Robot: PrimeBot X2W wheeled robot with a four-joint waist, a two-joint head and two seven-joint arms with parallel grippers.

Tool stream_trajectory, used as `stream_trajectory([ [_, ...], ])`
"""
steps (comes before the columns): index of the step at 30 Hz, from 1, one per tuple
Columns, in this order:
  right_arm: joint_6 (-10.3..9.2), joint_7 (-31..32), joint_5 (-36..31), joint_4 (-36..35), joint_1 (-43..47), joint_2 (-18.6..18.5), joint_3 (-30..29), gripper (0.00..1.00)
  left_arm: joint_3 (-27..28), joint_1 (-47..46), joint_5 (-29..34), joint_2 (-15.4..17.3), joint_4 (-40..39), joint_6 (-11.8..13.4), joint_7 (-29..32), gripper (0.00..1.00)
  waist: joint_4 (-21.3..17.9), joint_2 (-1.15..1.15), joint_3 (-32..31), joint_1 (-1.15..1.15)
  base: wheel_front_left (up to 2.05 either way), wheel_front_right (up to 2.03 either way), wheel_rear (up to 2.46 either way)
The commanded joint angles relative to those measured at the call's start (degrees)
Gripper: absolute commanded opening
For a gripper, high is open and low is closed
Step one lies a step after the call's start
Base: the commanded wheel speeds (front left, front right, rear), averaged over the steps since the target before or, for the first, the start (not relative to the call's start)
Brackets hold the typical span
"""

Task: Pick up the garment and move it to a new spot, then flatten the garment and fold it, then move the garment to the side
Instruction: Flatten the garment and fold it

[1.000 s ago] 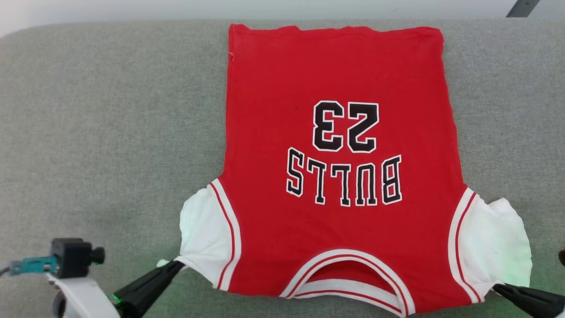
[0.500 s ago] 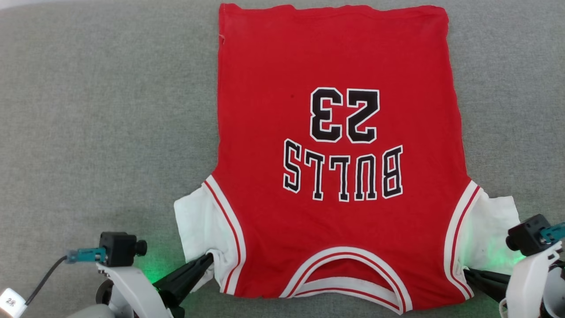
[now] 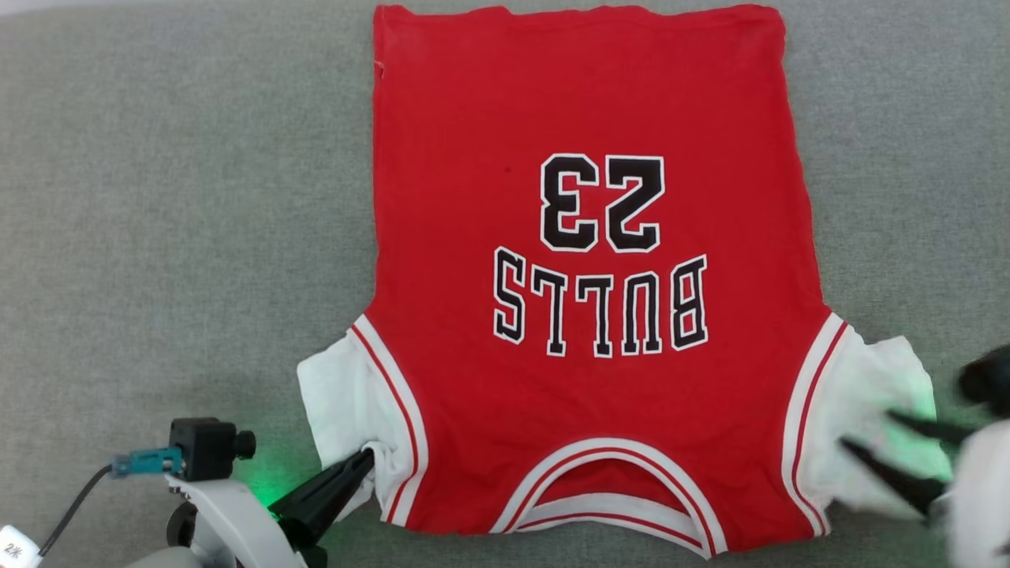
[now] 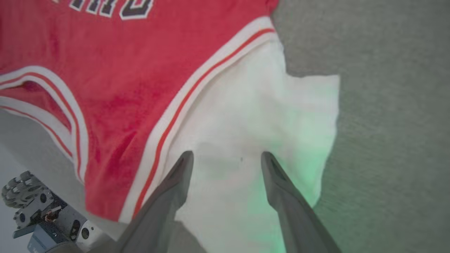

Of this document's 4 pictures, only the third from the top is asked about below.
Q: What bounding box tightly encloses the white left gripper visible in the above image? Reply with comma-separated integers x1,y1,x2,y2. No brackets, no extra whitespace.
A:
166,447,376,568

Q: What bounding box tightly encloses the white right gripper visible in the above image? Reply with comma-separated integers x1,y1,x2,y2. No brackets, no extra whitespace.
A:
840,410,1010,568

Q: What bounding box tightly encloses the red Bulls 23 jersey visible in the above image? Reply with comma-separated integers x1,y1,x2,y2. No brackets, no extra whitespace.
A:
297,4,952,559

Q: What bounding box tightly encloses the teal cable connector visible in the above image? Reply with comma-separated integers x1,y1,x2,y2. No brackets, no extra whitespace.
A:
110,447,184,480

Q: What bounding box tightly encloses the thin black cable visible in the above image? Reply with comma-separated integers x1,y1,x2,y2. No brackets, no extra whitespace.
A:
38,465,116,558

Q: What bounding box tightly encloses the white cable label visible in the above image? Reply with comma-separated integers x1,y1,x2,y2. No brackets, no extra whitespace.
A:
0,525,42,568

